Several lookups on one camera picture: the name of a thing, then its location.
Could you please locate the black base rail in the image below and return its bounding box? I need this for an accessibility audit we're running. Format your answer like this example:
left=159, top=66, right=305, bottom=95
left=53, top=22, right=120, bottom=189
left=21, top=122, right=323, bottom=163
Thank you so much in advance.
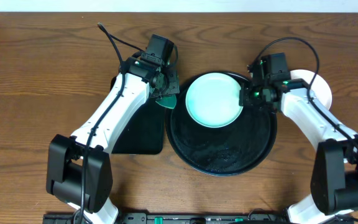
left=42, top=208, right=354, bottom=224

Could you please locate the white plate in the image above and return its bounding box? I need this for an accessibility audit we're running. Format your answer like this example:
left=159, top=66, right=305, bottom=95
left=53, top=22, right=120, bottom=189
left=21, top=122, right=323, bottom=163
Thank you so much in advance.
left=290, top=69, right=333, bottom=110

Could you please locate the black round tray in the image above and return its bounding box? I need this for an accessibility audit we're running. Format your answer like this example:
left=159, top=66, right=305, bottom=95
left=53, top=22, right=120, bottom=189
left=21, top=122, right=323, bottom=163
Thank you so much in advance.
left=165, top=72, right=277, bottom=176

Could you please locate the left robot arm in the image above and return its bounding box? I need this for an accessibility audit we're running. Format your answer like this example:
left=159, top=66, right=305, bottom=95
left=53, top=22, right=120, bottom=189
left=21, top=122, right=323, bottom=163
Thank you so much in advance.
left=46, top=55, right=179, bottom=223

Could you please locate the light green plate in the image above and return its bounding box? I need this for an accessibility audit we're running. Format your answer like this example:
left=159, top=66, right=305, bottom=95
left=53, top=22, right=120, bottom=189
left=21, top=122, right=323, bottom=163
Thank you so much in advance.
left=185, top=72, right=243, bottom=128

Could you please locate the black rectangular tray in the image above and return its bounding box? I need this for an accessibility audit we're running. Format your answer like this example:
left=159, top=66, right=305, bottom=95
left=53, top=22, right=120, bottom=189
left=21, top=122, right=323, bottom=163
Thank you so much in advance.
left=103, top=73, right=165, bottom=154

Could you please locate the green sponge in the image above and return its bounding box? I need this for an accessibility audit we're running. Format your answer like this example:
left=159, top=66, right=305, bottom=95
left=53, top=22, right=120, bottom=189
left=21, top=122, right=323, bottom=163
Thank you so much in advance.
left=155, top=95, right=177, bottom=110

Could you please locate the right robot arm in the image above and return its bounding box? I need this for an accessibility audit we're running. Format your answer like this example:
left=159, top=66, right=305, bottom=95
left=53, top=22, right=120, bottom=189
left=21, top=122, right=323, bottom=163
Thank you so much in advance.
left=239, top=78, right=358, bottom=223

